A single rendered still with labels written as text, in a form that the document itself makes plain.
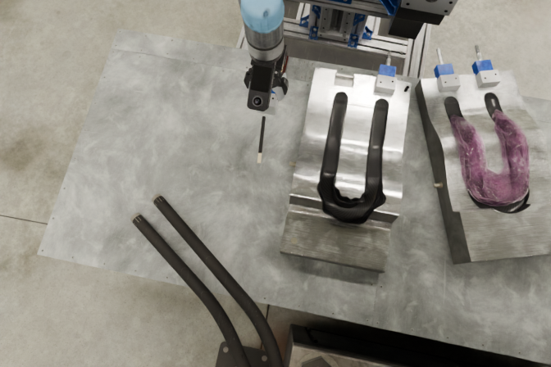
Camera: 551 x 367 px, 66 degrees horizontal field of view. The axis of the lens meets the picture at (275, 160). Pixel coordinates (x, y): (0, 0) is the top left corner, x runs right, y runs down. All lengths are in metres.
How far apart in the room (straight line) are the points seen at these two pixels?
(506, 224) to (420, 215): 0.20
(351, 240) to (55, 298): 1.46
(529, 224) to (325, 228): 0.48
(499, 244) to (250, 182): 0.63
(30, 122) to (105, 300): 0.96
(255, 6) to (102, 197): 0.71
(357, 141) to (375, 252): 0.28
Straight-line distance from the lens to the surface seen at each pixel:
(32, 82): 2.52
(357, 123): 1.13
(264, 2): 0.78
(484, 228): 1.12
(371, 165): 1.08
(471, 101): 1.28
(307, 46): 2.02
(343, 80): 1.20
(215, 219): 1.15
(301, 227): 1.07
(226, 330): 1.04
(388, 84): 1.16
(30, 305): 2.22
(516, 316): 1.25
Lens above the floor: 1.92
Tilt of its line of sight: 73 degrees down
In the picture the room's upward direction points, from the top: 5 degrees counter-clockwise
